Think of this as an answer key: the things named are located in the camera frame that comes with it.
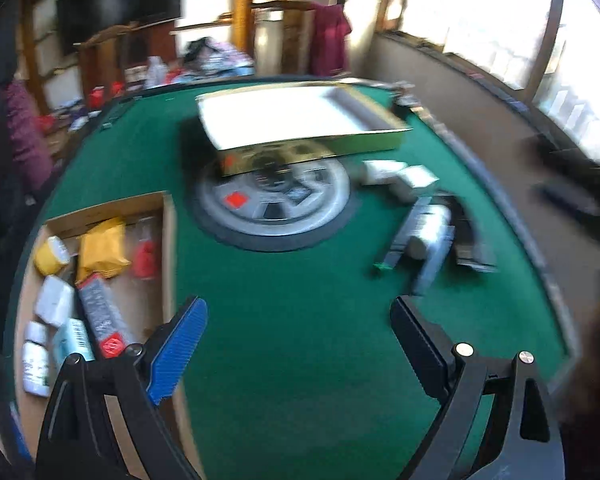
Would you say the window frame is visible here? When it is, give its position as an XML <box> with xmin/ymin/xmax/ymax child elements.
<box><xmin>366</xmin><ymin>0</ymin><xmax>600</xmax><ymax>166</ymax></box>

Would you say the cardboard box tray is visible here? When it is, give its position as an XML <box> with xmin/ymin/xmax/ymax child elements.
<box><xmin>14</xmin><ymin>192</ymin><xmax>209</xmax><ymax>479</ymax></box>

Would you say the yellow snack pouch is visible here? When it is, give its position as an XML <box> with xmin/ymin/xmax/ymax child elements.
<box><xmin>76</xmin><ymin>218</ymin><xmax>131</xmax><ymax>284</ymax></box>

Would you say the person maroon sleeve forearm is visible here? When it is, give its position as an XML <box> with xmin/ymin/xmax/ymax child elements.
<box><xmin>1</xmin><ymin>78</ymin><xmax>54</xmax><ymax>195</ymax></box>

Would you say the red small bottle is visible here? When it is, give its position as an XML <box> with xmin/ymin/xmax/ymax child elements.
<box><xmin>131</xmin><ymin>217</ymin><xmax>160</xmax><ymax>281</ymax></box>

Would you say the right hand holding gripper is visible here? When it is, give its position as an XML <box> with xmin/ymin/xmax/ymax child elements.
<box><xmin>562</xmin><ymin>315</ymin><xmax>600</xmax><ymax>422</ymax></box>

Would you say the maroon cloth on chair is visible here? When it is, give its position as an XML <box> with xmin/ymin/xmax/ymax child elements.
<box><xmin>309</xmin><ymin>3</ymin><xmax>352</xmax><ymax>77</ymax></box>

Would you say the wooden chair with cloth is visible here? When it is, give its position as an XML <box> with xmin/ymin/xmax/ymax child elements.
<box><xmin>251</xmin><ymin>0</ymin><xmax>315</xmax><ymax>77</ymax></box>

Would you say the white box in tray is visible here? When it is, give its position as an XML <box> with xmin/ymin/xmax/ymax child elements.
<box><xmin>34</xmin><ymin>275</ymin><xmax>74</xmax><ymax>328</ymax></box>

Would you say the black foil snack bag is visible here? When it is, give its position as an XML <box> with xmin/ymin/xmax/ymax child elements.
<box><xmin>440</xmin><ymin>193</ymin><xmax>496</xmax><ymax>273</ymax></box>

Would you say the gold white gift box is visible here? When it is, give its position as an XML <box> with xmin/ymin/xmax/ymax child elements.
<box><xmin>196</xmin><ymin>81</ymin><xmax>408</xmax><ymax>176</ymax></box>

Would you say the white pill bottle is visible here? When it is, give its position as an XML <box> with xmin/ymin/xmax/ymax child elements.
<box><xmin>405</xmin><ymin>204</ymin><xmax>451</xmax><ymax>260</ymax></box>

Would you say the yellow white roll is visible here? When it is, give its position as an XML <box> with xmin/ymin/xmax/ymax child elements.
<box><xmin>33</xmin><ymin>235</ymin><xmax>71</xmax><ymax>276</ymax></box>

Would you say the wooden chair left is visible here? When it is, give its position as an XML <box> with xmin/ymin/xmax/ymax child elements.
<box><xmin>73</xmin><ymin>22</ymin><xmax>138</xmax><ymax>104</ymax></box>

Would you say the red white long box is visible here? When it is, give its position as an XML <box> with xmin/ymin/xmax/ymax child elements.
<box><xmin>78</xmin><ymin>274</ymin><xmax>136</xmax><ymax>359</ymax></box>

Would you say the white bottle in tray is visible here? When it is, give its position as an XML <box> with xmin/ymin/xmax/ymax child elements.
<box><xmin>22</xmin><ymin>321</ymin><xmax>50</xmax><ymax>398</ymax></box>

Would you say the dark ink bottle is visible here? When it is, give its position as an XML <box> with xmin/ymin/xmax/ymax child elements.
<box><xmin>391</xmin><ymin>80</ymin><xmax>422</xmax><ymax>116</ymax></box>

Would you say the green capped black marker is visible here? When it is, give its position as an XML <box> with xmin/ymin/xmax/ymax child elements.
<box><xmin>374</xmin><ymin>197</ymin><xmax>431</xmax><ymax>272</ymax></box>

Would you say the black television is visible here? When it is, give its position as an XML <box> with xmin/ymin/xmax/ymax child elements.
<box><xmin>56</xmin><ymin>0</ymin><xmax>181</xmax><ymax>55</ymax></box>

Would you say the small white box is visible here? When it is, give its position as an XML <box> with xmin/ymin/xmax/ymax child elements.
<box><xmin>389</xmin><ymin>165</ymin><xmax>439</xmax><ymax>203</ymax></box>

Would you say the round mahjong table console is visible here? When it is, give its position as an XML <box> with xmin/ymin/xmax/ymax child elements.
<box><xmin>188</xmin><ymin>157</ymin><xmax>358</xmax><ymax>252</ymax></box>

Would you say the patterned bag pile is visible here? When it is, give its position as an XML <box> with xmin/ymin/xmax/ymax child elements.
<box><xmin>181</xmin><ymin>36</ymin><xmax>254</xmax><ymax>78</ymax></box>

